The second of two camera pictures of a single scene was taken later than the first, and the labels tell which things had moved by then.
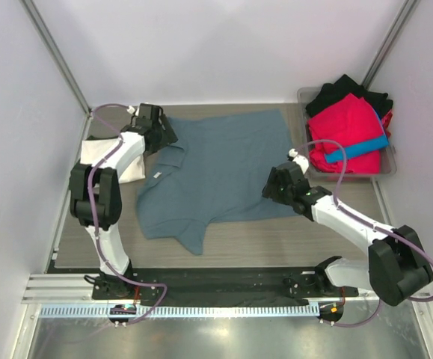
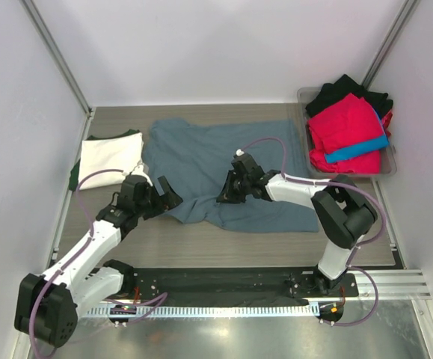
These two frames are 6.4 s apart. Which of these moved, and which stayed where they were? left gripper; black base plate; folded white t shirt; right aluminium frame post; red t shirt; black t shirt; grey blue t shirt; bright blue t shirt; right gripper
Moved: grey blue t shirt; left gripper; right gripper
Stayed: black t shirt; right aluminium frame post; red t shirt; black base plate; folded white t shirt; bright blue t shirt
